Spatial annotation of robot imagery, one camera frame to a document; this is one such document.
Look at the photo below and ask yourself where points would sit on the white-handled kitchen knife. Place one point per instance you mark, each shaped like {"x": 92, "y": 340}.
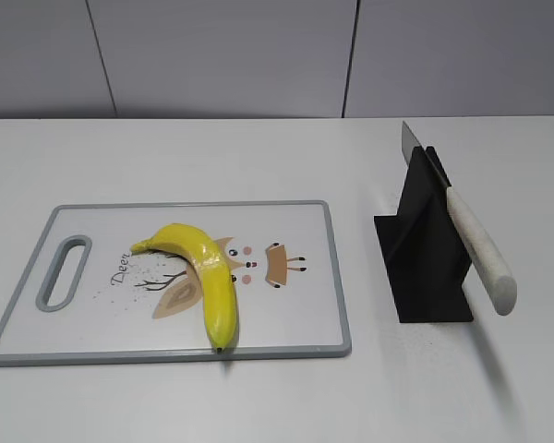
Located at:
{"x": 490, "y": 265}

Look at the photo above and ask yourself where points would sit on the yellow plastic banana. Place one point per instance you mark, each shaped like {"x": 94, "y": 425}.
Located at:
{"x": 212, "y": 270}

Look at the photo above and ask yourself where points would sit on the black knife stand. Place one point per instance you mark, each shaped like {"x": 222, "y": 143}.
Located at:
{"x": 425, "y": 258}

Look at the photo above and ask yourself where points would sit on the white grey-rimmed cutting board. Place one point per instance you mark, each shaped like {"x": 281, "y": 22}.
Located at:
{"x": 84, "y": 299}

